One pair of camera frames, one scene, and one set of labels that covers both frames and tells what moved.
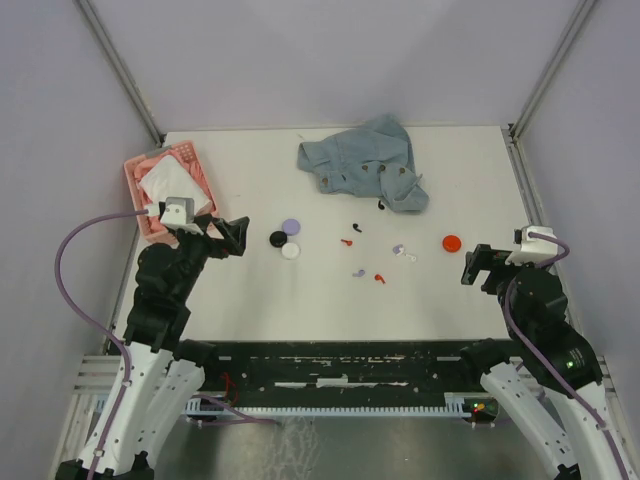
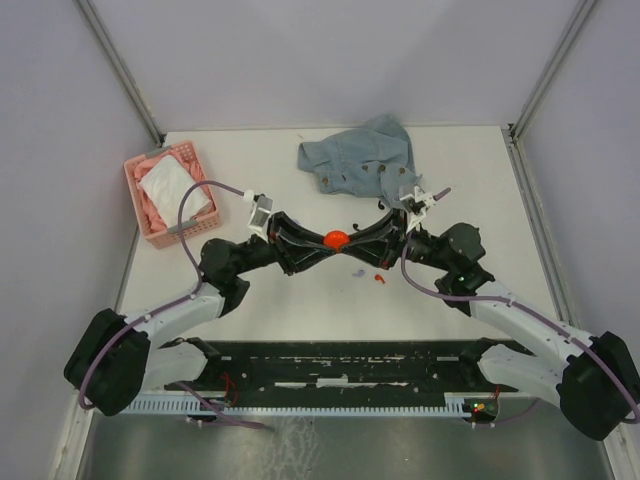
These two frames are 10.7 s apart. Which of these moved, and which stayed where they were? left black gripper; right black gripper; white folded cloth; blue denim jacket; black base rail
Moved: right black gripper; left black gripper
Stayed: white folded cloth; blue denim jacket; black base rail
